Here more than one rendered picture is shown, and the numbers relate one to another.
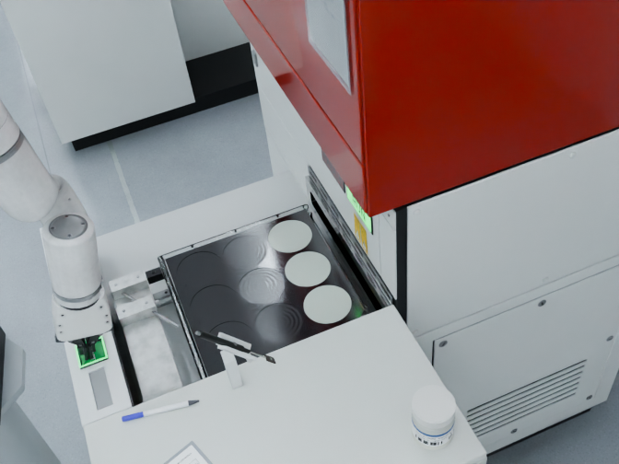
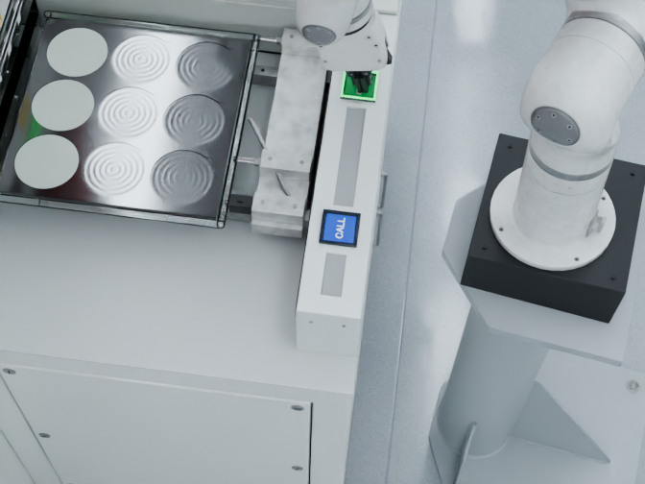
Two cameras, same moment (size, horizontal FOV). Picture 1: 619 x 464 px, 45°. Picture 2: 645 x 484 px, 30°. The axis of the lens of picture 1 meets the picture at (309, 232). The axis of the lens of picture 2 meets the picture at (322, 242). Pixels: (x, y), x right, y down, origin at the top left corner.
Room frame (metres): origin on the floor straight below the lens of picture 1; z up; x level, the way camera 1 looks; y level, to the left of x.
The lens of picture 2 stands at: (1.93, 0.82, 2.51)
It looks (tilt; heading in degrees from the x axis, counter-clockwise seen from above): 62 degrees down; 202
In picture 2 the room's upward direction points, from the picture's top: 2 degrees clockwise
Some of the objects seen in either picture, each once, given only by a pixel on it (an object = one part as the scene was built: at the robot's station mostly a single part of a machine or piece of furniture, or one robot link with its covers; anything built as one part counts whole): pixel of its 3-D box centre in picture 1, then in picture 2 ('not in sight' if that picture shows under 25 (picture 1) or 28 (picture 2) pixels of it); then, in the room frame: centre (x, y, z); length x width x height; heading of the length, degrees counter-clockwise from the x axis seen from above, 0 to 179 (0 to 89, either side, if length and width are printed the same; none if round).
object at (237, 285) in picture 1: (262, 286); (128, 113); (1.03, 0.12, 0.90); 0.34 x 0.34 x 0.01; 17
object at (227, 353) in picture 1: (238, 357); not in sight; (0.76, 0.16, 1.03); 0.06 x 0.04 x 0.13; 107
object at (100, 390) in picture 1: (90, 327); (348, 177); (0.99, 0.49, 0.89); 0.55 x 0.09 x 0.14; 17
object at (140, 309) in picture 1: (136, 310); (286, 164); (1.01, 0.39, 0.89); 0.08 x 0.03 x 0.03; 107
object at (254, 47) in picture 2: (181, 317); (239, 127); (0.98, 0.29, 0.90); 0.38 x 0.01 x 0.01; 17
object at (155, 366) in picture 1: (148, 345); (293, 134); (0.94, 0.37, 0.87); 0.36 x 0.08 x 0.03; 17
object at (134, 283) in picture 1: (128, 284); (278, 208); (1.09, 0.41, 0.89); 0.08 x 0.03 x 0.03; 107
